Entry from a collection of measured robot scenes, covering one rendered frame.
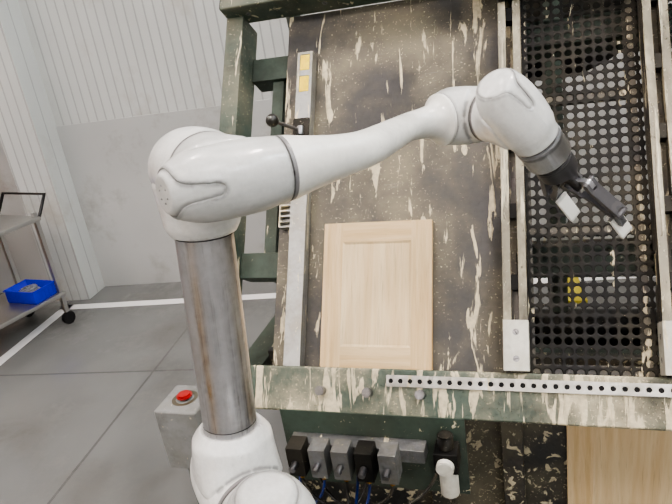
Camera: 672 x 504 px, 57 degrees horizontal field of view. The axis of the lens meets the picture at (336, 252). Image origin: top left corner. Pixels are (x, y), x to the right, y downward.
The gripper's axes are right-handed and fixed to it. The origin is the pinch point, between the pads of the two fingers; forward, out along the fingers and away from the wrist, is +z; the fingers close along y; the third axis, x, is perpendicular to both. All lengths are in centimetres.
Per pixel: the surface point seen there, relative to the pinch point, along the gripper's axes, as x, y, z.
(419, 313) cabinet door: 36, 40, 11
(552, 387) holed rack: 30.5, 7.7, 31.3
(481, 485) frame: 64, 38, 73
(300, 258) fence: 45, 67, -12
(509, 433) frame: 46, 27, 55
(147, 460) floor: 162, 166, 46
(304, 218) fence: 35, 72, -17
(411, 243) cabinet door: 22, 49, 2
